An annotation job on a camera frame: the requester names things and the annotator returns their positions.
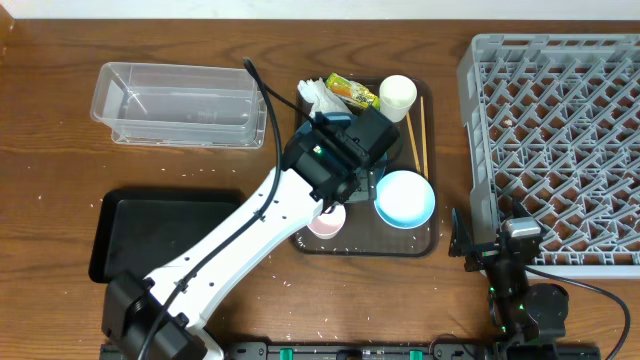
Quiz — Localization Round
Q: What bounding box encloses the light blue bowl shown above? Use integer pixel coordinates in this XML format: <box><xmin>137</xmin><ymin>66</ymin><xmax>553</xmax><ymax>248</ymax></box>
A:
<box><xmin>374</xmin><ymin>170</ymin><xmax>436</xmax><ymax>230</ymax></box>

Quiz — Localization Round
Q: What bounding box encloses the clear plastic bin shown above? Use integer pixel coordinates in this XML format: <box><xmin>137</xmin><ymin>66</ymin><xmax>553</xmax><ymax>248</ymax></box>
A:
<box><xmin>90</xmin><ymin>62</ymin><xmax>266</xmax><ymax>149</ymax></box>

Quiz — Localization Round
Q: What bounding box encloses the dark brown serving tray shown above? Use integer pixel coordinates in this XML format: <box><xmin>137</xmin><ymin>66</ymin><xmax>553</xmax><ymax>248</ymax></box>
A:
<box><xmin>290</xmin><ymin>78</ymin><xmax>441</xmax><ymax>257</ymax></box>

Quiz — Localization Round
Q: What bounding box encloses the wooden chopstick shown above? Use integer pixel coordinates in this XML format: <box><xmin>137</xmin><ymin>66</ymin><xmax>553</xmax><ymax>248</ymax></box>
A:
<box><xmin>405</xmin><ymin>113</ymin><xmax>421</xmax><ymax>173</ymax></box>
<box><xmin>420</xmin><ymin>96</ymin><xmax>429</xmax><ymax>180</ymax></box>

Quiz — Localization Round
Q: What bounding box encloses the dark blue plate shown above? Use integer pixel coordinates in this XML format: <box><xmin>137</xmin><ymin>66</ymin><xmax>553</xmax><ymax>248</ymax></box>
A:
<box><xmin>295</xmin><ymin>112</ymin><xmax>388</xmax><ymax>180</ymax></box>

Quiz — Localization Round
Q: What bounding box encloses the crumpled white tissue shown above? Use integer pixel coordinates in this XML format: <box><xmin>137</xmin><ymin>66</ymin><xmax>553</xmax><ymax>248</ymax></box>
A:
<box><xmin>297</xmin><ymin>78</ymin><xmax>351</xmax><ymax>118</ymax></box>

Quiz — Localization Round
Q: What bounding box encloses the clear plastic bin lid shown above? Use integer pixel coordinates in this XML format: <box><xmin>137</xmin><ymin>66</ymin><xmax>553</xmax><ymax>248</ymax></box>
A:
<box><xmin>104</xmin><ymin>91</ymin><xmax>266</xmax><ymax>148</ymax></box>

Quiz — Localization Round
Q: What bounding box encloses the cream white cup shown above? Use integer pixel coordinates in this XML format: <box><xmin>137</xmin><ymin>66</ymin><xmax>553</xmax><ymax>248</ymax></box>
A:
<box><xmin>379</xmin><ymin>75</ymin><xmax>417</xmax><ymax>123</ymax></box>

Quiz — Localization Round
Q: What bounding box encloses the pink cup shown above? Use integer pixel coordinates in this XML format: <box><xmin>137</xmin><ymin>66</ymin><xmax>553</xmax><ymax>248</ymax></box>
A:
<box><xmin>307</xmin><ymin>204</ymin><xmax>346</xmax><ymax>240</ymax></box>

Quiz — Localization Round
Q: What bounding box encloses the right wooden chopstick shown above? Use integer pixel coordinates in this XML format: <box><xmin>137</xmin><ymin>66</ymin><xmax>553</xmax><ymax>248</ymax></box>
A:
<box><xmin>420</xmin><ymin>96</ymin><xmax>429</xmax><ymax>180</ymax></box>

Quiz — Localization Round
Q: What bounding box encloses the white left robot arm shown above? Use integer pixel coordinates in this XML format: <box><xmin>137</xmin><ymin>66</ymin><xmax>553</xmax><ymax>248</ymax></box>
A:
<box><xmin>102</xmin><ymin>108</ymin><xmax>401</xmax><ymax>359</ymax></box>

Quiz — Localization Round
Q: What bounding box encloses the black flat bin tray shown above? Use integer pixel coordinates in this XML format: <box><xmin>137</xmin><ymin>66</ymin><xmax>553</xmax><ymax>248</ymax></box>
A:
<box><xmin>88</xmin><ymin>187</ymin><xmax>243</xmax><ymax>283</ymax></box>

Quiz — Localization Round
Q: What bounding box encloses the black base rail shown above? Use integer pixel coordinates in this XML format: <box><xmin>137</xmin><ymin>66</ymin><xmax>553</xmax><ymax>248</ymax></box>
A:
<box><xmin>99</xmin><ymin>339</ymin><xmax>601</xmax><ymax>360</ymax></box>

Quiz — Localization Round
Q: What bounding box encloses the yellow green snack wrapper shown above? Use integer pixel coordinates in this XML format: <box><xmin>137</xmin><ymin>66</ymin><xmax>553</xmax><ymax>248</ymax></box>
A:
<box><xmin>325</xmin><ymin>73</ymin><xmax>380</xmax><ymax>110</ymax></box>

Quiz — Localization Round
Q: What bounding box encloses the grey dishwasher rack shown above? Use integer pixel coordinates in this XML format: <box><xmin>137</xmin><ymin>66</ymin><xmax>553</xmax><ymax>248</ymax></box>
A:
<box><xmin>457</xmin><ymin>34</ymin><xmax>639</xmax><ymax>279</ymax></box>

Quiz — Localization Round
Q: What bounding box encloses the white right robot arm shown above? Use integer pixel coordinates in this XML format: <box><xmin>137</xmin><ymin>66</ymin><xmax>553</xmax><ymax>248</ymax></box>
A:
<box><xmin>448</xmin><ymin>204</ymin><xmax>569</xmax><ymax>359</ymax></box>

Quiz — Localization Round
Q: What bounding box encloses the left wooden chopstick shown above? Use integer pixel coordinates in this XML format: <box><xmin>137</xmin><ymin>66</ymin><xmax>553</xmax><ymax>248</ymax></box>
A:
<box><xmin>405</xmin><ymin>113</ymin><xmax>421</xmax><ymax>173</ymax></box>

